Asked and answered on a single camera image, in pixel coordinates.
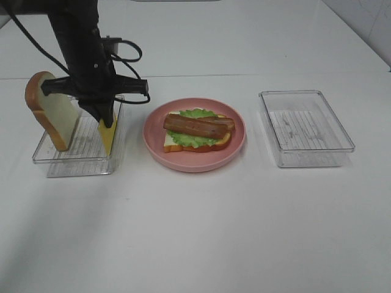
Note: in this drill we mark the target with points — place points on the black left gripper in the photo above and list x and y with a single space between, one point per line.
94 89

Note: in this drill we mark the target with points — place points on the yellow cheese slice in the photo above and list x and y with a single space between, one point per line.
107 134

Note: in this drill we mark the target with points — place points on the bread slice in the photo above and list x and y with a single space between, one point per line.
203 149
54 112

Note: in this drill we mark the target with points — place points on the bacon strip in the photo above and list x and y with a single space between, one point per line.
229 122
194 127

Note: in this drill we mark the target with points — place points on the green lettuce leaf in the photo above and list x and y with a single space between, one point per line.
181 141

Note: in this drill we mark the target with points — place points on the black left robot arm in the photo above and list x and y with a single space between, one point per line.
76 28

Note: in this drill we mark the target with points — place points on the left clear plastic tray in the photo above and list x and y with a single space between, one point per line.
86 155

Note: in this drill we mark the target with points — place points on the clear plastic tray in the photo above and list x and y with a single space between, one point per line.
86 155
303 130

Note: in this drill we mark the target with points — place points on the pink round plate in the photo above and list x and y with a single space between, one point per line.
188 161

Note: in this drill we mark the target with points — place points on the right clear plastic tray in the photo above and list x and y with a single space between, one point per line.
303 130

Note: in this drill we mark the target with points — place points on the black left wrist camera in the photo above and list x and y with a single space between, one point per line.
111 44

